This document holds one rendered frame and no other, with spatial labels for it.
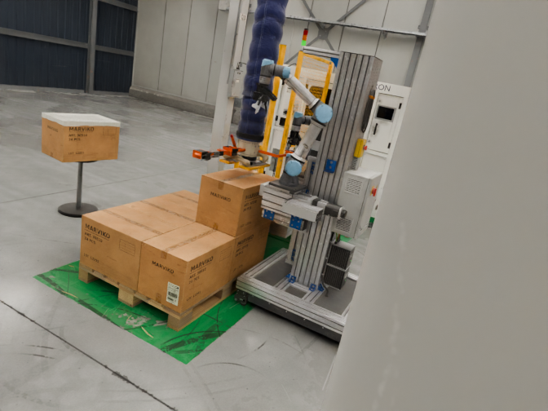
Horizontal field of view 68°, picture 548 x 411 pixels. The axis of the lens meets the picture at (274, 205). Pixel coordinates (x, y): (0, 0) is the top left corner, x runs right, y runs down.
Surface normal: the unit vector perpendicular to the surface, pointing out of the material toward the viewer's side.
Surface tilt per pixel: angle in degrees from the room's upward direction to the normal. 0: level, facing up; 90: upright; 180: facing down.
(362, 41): 90
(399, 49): 90
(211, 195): 90
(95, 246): 90
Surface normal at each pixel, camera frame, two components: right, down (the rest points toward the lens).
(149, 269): -0.45, 0.19
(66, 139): 0.80, 0.32
